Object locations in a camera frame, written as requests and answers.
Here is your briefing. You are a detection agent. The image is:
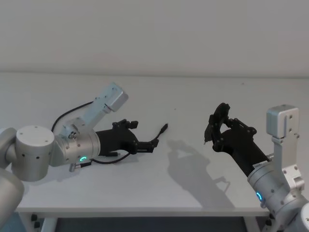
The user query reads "white table frame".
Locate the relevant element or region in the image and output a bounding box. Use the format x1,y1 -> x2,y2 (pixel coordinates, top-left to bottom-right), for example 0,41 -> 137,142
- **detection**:
14,209 -> 277,232

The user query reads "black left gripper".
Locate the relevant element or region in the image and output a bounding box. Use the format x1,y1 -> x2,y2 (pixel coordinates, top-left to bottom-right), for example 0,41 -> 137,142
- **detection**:
95,118 -> 169,157

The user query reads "thin black cable silver plug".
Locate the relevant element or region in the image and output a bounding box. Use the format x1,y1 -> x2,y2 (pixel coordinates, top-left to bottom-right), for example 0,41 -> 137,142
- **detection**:
69,151 -> 127,173

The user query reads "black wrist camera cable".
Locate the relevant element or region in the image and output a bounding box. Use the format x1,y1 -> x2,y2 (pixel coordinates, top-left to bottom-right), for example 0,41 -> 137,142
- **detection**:
51,101 -> 94,133

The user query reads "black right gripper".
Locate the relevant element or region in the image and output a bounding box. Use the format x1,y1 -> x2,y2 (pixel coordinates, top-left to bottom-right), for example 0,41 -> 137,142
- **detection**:
203,102 -> 270,178

